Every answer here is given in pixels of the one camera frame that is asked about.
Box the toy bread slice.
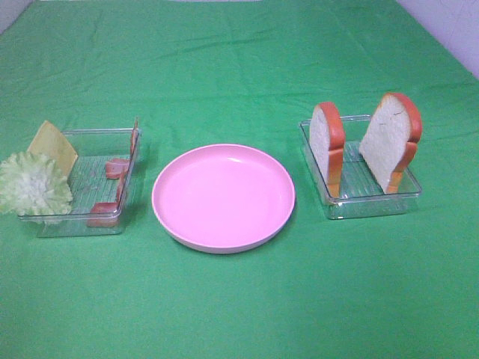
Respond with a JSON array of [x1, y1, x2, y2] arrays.
[[359, 92, 422, 194], [309, 102, 345, 197]]

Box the toy bacon strip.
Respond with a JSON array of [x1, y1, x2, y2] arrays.
[[87, 172, 127, 228], [105, 118, 138, 179]]

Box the yellow toy cheese slice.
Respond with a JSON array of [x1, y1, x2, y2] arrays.
[[28, 120, 78, 177]]

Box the green toy lettuce leaf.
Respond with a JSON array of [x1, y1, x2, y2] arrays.
[[1, 152, 73, 216]]

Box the pink round plate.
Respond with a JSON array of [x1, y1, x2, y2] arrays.
[[151, 144, 296, 254]]

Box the green tablecloth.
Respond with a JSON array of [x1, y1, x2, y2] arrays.
[[1, 1, 478, 358]]

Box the clear right plastic tray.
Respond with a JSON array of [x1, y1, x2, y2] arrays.
[[299, 114, 421, 220]]

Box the clear plastic tray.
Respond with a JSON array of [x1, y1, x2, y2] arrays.
[[18, 128, 141, 238], [299, 114, 421, 220]]

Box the clear left plastic tray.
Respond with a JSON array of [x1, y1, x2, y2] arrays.
[[18, 128, 141, 238]]

